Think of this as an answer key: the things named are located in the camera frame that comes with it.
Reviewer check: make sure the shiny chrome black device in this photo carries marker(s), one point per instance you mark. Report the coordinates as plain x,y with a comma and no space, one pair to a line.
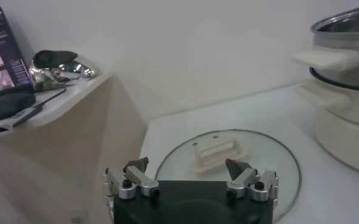
57,68

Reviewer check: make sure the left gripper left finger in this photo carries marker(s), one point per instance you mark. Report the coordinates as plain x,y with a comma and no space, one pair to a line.
141,180

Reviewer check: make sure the white side table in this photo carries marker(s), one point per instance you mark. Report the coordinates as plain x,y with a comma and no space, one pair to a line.
60,152

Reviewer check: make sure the stainless steel steamer pot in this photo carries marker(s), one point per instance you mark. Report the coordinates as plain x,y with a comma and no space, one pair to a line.
343,58

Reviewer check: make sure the black laptop purple screen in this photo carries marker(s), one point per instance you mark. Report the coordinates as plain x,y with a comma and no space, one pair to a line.
2,61

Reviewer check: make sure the cream electric cooker base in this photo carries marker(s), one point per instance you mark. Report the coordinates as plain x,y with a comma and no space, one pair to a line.
343,131

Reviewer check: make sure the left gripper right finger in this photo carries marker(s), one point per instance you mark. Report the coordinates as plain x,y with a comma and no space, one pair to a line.
244,180

